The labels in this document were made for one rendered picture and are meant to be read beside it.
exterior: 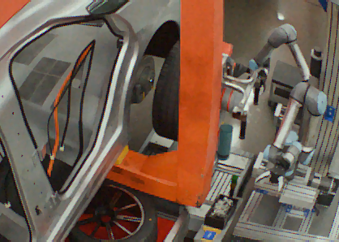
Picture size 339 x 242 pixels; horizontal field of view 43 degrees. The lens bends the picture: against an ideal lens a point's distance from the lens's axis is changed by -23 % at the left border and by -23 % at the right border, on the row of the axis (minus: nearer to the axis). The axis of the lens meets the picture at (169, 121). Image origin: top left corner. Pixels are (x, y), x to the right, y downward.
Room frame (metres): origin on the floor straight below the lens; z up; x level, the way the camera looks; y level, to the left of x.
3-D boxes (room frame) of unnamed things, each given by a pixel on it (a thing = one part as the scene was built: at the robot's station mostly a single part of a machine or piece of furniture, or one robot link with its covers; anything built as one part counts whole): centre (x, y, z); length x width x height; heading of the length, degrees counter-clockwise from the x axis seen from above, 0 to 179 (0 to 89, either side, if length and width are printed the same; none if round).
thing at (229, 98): (2.51, -0.35, 0.85); 0.21 x 0.14 x 0.14; 67
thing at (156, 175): (2.14, 0.17, 0.69); 0.52 x 0.17 x 0.35; 67
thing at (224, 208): (1.87, -0.32, 0.51); 0.20 x 0.14 x 0.13; 153
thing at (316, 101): (1.92, -0.81, 1.19); 0.15 x 0.12 x 0.55; 52
